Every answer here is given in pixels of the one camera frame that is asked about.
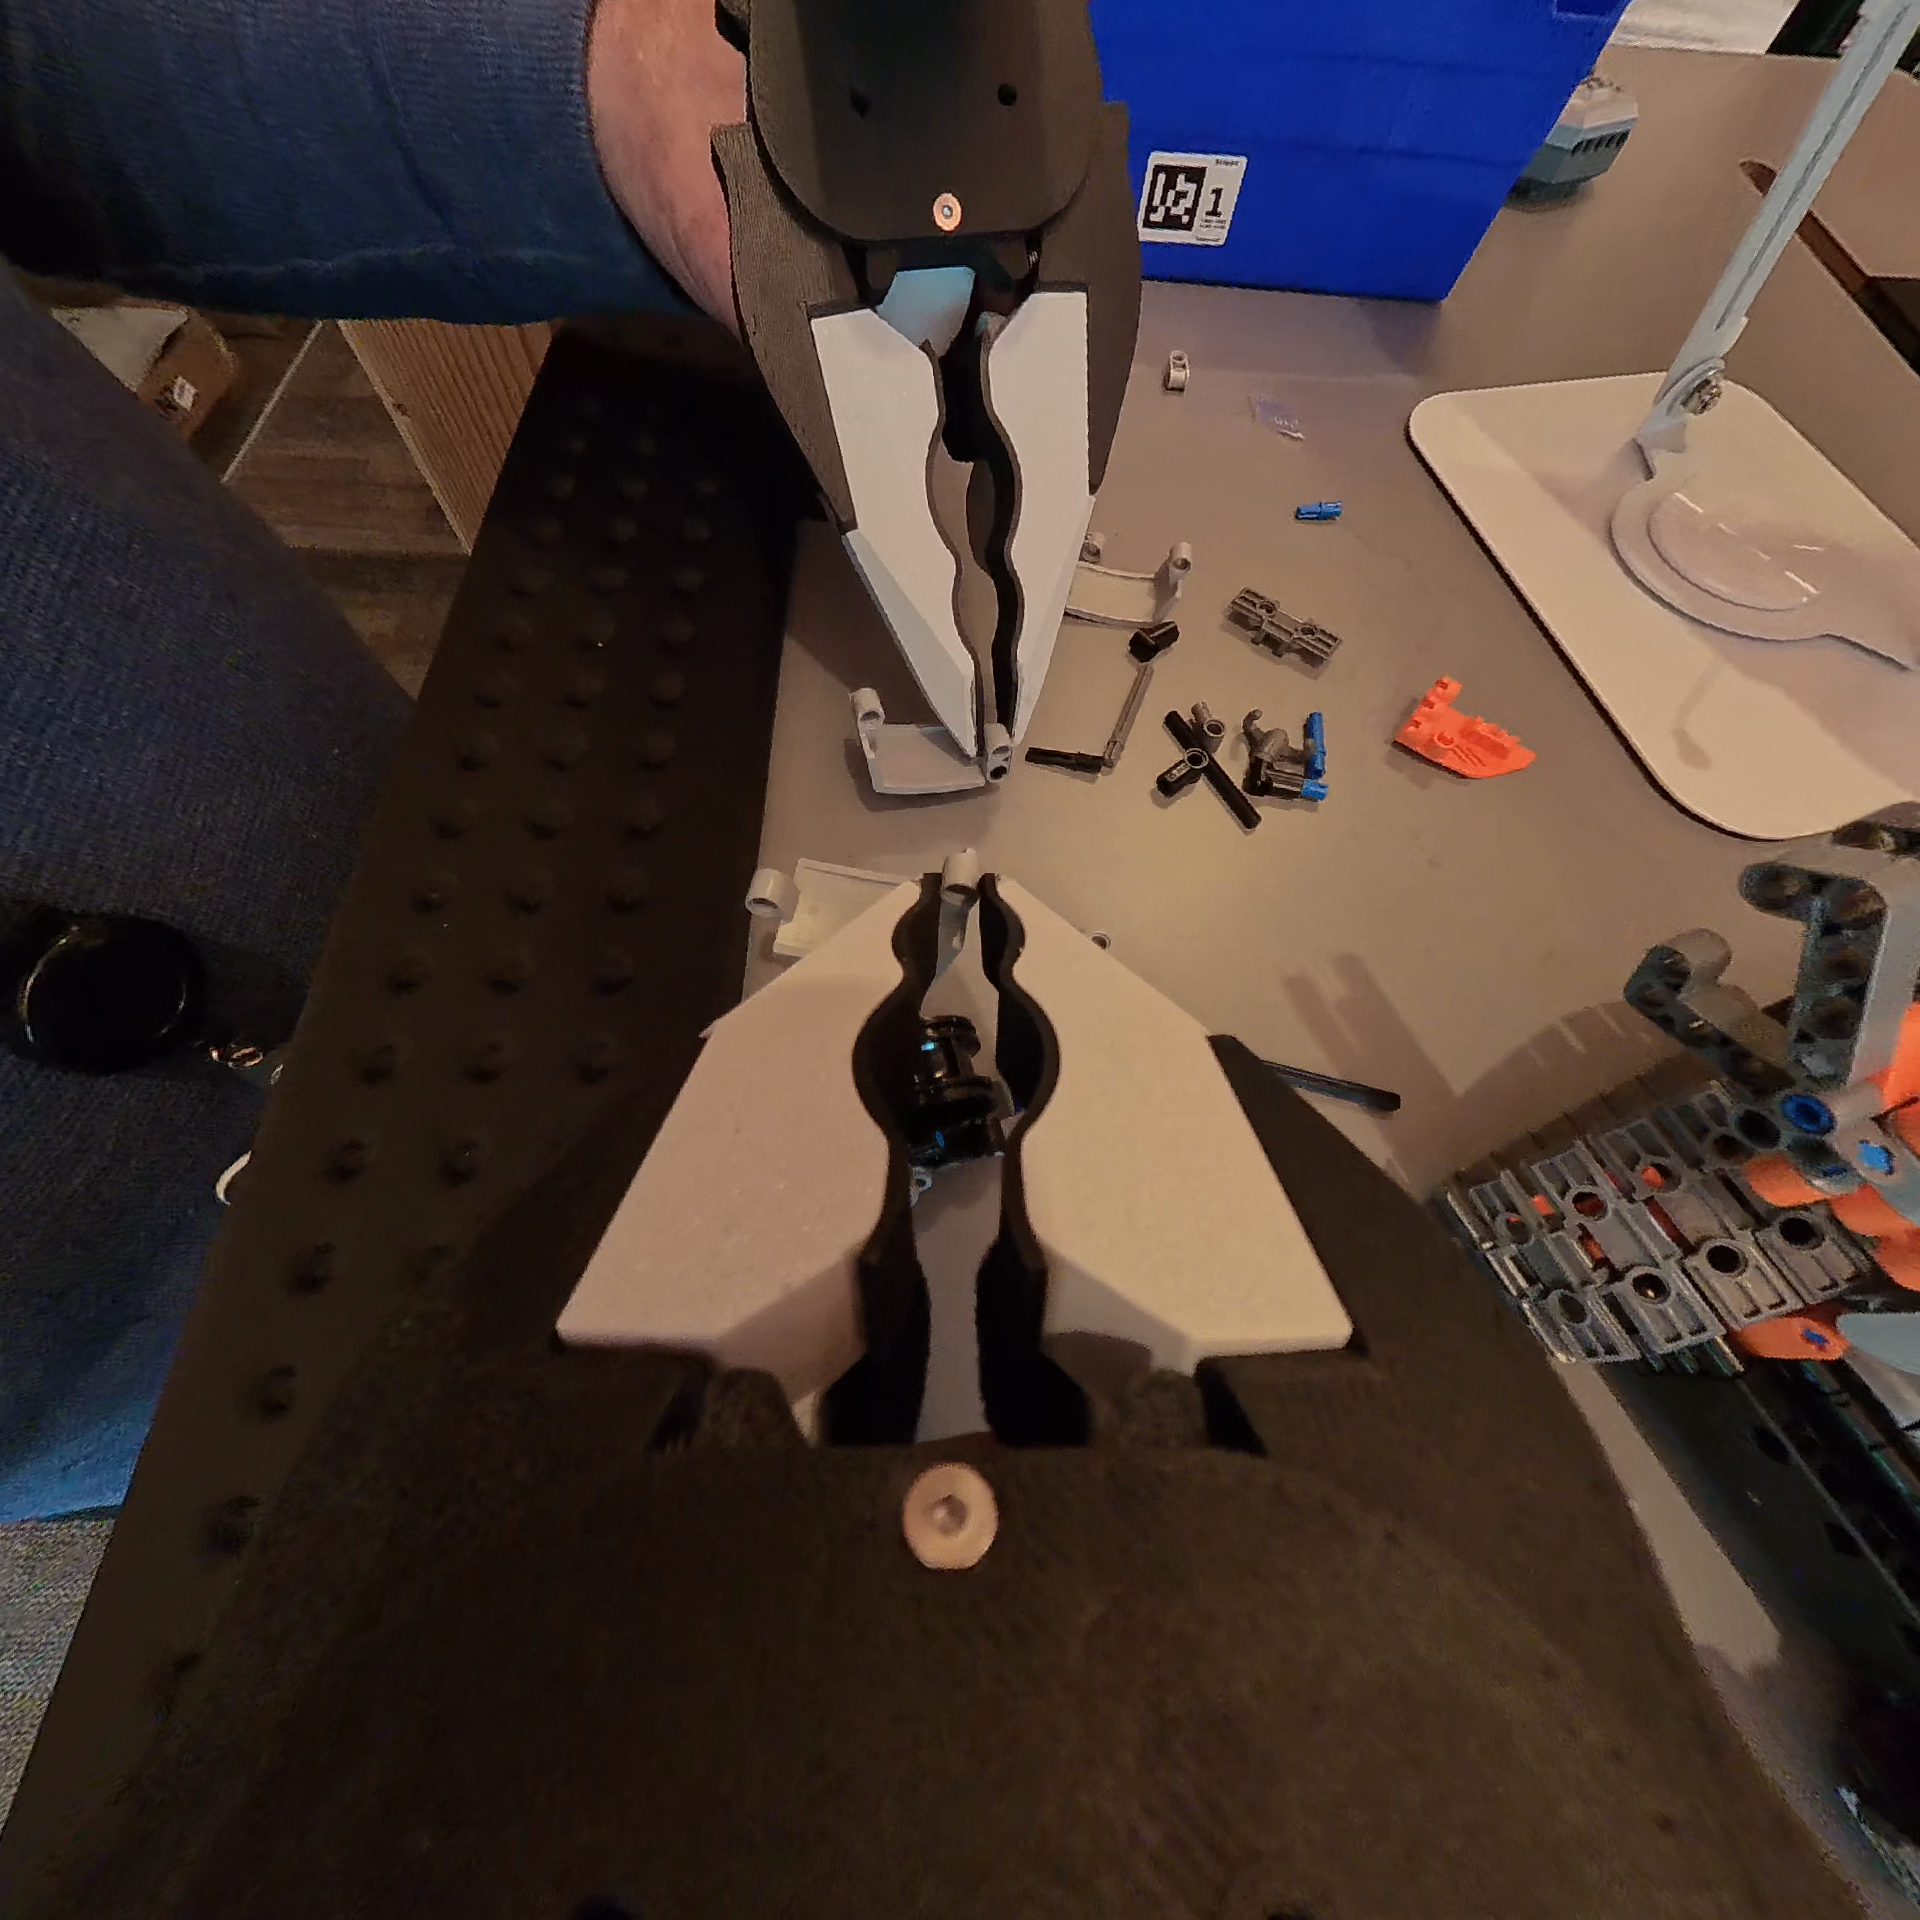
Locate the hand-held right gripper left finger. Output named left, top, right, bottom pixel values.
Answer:
left=557, top=877, right=948, bottom=1445

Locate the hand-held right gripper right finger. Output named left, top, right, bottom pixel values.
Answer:
left=975, top=877, right=1359, bottom=1445

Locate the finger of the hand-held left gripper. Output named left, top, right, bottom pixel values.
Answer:
left=975, top=287, right=1098, bottom=751
left=811, top=298, right=988, bottom=755

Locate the grey grooved curved panel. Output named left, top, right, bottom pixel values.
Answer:
left=1069, top=543, right=1197, bottom=627

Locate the white curved panel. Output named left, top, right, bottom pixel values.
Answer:
left=929, top=847, right=988, bottom=986

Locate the person's left forearm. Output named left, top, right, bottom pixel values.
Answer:
left=0, top=0, right=712, bottom=321

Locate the person's left hand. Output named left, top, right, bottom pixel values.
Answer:
left=583, top=0, right=753, bottom=314

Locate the long black axle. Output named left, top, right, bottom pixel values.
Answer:
left=1160, top=707, right=1263, bottom=826
left=1258, top=1054, right=1400, bottom=1113

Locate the grey H-shaped connector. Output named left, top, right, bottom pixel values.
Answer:
left=1230, top=592, right=1341, bottom=668

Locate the wooden pillar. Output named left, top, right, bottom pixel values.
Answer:
left=341, top=314, right=557, bottom=543

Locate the blue plastic bin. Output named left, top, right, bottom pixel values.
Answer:
left=1082, top=0, right=1626, bottom=306

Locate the grey orange tracked toy robot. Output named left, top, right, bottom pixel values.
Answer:
left=1433, top=804, right=1920, bottom=1907

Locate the white book stand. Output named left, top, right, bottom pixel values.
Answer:
left=1409, top=0, right=1920, bottom=841

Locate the orange wedge brick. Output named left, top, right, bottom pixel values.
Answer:
left=1390, top=677, right=1538, bottom=778

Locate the grey toy control hub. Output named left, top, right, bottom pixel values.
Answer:
left=1511, top=78, right=1639, bottom=202

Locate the brown cardboard box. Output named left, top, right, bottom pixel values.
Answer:
left=52, top=298, right=246, bottom=439

